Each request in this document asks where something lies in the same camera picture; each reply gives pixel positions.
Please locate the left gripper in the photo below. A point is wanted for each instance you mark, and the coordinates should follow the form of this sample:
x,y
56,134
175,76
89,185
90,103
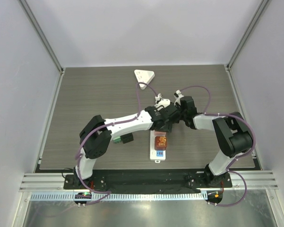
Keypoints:
x,y
167,128

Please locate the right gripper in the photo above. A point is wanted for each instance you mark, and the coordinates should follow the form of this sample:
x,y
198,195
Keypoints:
x,y
183,114

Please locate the brown orange plug cube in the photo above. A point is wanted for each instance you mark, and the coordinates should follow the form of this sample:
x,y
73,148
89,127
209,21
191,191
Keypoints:
x,y
160,143

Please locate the white power strip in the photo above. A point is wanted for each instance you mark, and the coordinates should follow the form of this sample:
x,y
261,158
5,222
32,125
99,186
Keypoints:
x,y
156,155

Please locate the black plug cube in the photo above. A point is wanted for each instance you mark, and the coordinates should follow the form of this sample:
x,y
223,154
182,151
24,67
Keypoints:
x,y
127,138

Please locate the white triangular socket adapter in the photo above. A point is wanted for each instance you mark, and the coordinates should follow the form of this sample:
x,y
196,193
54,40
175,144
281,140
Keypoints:
x,y
144,77

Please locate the green plug cube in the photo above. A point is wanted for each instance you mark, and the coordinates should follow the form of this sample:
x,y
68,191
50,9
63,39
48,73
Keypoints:
x,y
117,140

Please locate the pink plug cube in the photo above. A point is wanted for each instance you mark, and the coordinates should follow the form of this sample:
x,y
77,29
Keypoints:
x,y
159,133

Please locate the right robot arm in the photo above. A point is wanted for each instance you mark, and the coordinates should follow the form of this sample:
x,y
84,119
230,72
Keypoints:
x,y
234,137

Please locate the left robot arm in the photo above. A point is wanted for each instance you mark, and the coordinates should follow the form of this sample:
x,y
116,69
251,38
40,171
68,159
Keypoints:
x,y
98,133

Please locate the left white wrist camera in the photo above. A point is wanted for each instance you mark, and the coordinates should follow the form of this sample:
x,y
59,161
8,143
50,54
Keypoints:
x,y
161,102

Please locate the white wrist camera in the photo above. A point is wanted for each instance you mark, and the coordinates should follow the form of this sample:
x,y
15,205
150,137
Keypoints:
x,y
161,102
177,95

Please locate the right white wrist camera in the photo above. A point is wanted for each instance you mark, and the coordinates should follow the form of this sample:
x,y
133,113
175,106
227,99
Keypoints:
x,y
177,95

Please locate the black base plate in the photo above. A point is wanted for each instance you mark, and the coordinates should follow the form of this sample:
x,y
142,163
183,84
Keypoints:
x,y
155,181

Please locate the white slotted cable duct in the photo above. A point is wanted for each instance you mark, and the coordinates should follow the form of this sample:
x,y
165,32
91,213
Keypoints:
x,y
84,196

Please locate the right aluminium corner post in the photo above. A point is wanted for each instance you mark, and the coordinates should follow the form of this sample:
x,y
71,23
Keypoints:
x,y
247,33

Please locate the aluminium corner post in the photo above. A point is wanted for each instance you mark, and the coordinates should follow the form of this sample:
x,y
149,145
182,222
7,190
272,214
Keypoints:
x,y
247,33
32,19

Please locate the aluminium front rail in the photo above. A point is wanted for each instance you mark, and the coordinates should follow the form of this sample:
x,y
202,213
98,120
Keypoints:
x,y
51,182

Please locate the left aluminium corner post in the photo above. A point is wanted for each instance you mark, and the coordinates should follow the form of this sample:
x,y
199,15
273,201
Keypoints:
x,y
32,19

